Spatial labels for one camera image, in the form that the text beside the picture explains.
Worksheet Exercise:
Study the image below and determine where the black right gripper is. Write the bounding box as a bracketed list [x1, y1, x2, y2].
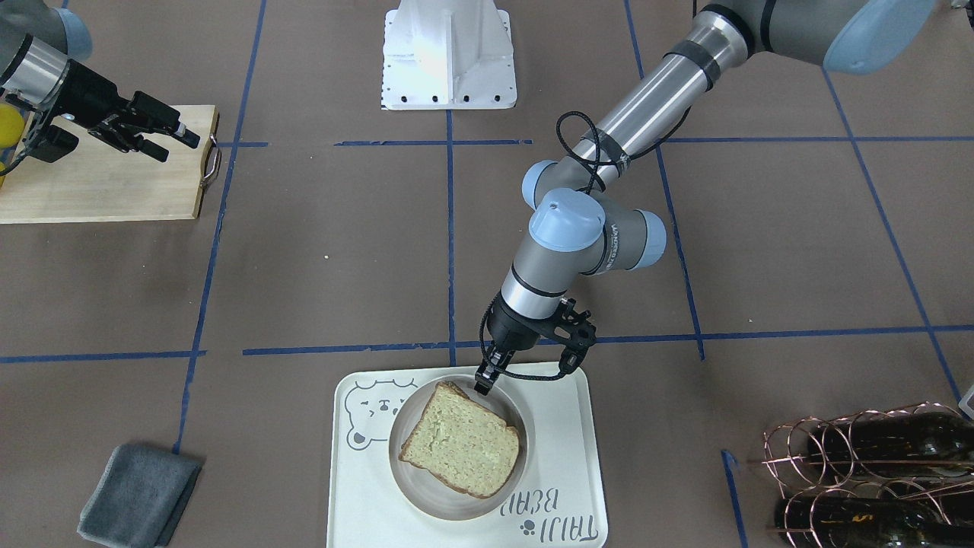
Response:
[49, 60, 199, 163]

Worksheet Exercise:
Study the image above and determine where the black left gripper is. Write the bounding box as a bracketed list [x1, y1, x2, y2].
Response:
[474, 298, 550, 395]

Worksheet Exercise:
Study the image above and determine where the bread slice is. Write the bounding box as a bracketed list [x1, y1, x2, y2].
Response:
[397, 381, 521, 499]

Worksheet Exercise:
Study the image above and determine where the white plate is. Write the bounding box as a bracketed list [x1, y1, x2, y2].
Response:
[387, 374, 532, 521]

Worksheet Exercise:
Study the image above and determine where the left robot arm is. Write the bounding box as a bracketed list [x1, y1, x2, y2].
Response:
[474, 1, 934, 395]

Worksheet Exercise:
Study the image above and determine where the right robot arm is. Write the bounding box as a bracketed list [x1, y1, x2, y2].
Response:
[1, 1, 199, 176]

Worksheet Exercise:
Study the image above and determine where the cream bear tray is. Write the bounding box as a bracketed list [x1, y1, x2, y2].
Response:
[326, 367, 609, 547]

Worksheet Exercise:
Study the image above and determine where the wooden cutting board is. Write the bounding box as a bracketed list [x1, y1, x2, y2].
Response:
[1, 105, 219, 223]

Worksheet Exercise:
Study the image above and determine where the yellow lemon half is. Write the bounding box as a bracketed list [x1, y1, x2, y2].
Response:
[0, 103, 25, 150]

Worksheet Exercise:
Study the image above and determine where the green wine bottle front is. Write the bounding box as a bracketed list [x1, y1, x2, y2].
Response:
[773, 495, 973, 547]

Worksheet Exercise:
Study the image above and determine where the green wine bottle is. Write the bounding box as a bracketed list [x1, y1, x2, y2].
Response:
[807, 413, 973, 479]
[773, 495, 973, 547]

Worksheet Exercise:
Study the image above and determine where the grey folded cloth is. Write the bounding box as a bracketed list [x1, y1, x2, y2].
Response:
[77, 444, 202, 547]

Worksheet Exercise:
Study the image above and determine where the green wine bottle middle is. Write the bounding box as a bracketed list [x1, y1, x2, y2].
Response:
[807, 413, 973, 479]

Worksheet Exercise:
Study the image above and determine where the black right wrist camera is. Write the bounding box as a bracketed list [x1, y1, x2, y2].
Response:
[22, 123, 79, 164]

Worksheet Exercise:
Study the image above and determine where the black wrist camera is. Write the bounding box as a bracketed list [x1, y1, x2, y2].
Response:
[542, 298, 597, 379]
[22, 123, 79, 164]

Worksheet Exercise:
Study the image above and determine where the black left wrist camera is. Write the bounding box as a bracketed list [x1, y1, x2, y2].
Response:
[542, 298, 597, 379]

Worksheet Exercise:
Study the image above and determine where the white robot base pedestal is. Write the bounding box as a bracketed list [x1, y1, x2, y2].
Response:
[380, 1, 517, 111]

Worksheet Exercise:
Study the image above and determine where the copper wire bottle rack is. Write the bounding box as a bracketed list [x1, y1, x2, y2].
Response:
[755, 402, 973, 547]

